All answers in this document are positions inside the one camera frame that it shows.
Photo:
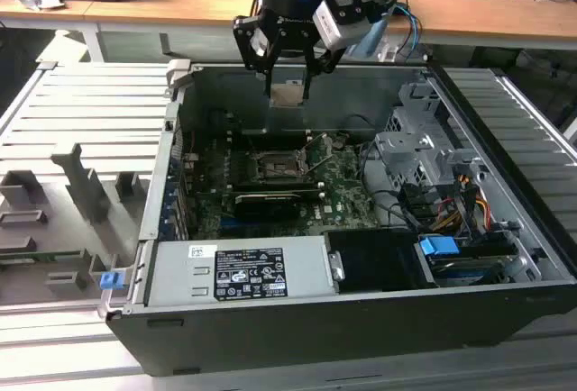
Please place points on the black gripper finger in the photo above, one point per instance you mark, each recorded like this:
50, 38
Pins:
247, 44
322, 62

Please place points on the silver CPU plate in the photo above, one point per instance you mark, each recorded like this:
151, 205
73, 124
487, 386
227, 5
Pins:
286, 94

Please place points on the thin metal locking lever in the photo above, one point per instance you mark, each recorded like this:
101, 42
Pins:
252, 145

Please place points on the black CPU socket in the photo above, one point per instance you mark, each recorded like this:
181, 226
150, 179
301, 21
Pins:
275, 168

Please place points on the black RAM slot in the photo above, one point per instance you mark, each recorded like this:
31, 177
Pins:
311, 193
275, 184

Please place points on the silver metal drive cage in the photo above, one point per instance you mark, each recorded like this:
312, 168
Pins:
405, 148

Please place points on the green motherboard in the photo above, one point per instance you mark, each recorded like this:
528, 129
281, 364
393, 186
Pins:
342, 184

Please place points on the black graphics card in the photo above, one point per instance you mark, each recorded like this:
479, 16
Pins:
266, 208

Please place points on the wooden desk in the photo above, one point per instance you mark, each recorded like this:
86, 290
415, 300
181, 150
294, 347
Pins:
40, 15
473, 12

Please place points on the black fan shroud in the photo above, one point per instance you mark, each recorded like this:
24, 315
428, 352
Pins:
374, 260

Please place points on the white barcode sticker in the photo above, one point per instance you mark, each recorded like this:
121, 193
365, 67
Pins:
202, 251

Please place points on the grey parts rack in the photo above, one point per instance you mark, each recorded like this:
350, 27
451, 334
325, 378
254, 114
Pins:
85, 184

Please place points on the blue disk carrier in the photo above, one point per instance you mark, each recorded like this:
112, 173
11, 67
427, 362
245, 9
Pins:
438, 246

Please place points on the black specification label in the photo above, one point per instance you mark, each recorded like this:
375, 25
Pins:
250, 274

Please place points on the grey power supply unit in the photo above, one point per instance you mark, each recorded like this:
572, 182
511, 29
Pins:
180, 274

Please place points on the hard disk drive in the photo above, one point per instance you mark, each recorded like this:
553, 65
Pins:
469, 269

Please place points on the blue case latch clip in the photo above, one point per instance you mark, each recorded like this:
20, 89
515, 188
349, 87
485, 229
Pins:
111, 281

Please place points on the black open PC case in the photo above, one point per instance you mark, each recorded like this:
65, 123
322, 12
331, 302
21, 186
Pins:
315, 337

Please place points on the green RAM stick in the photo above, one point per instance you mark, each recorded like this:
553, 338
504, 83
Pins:
40, 256

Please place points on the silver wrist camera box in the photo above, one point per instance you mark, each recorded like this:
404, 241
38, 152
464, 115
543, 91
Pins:
336, 26

